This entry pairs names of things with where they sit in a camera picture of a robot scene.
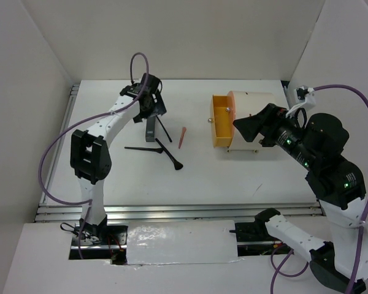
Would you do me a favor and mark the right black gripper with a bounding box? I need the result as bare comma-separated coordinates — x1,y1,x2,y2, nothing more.
231,99,315,165

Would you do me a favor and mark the dark grey rectangular makeup box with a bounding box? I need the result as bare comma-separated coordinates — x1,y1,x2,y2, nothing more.
145,116,156,143

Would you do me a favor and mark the yellow drawer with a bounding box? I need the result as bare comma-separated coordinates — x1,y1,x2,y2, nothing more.
209,95,234,148

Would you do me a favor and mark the orange top drawer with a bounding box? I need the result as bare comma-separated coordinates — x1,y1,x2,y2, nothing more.
225,91,236,121

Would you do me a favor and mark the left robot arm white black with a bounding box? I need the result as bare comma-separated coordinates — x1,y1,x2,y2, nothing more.
70,75,166,244

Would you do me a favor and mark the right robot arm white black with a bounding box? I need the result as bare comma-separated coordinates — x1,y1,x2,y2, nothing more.
233,104,368,293

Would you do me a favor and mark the coral orange makeup applicator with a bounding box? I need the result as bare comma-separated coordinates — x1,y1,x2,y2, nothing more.
178,127,187,149

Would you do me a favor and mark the thin black eyeliner stick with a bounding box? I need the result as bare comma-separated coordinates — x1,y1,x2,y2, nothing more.
156,116,173,143

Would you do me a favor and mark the black brush lying horizontal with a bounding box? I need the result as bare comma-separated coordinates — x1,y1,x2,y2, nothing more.
124,146,164,154

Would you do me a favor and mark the black brush lying diagonal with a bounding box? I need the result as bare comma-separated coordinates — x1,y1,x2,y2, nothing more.
155,138,183,170

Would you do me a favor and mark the white cover sheet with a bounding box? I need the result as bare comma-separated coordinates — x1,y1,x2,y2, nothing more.
126,220,239,265

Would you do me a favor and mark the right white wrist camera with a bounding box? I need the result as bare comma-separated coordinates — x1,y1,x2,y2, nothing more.
285,86,316,118

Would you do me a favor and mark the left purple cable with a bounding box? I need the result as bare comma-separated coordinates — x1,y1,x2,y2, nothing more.
39,53,151,260

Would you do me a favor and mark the purple cable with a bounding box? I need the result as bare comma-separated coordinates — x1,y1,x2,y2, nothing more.
39,53,151,260
269,85,368,294

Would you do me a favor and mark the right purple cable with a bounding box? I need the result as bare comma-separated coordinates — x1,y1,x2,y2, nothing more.
269,85,368,294

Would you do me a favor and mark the aluminium rail frame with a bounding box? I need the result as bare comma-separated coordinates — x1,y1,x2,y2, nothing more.
34,82,331,249

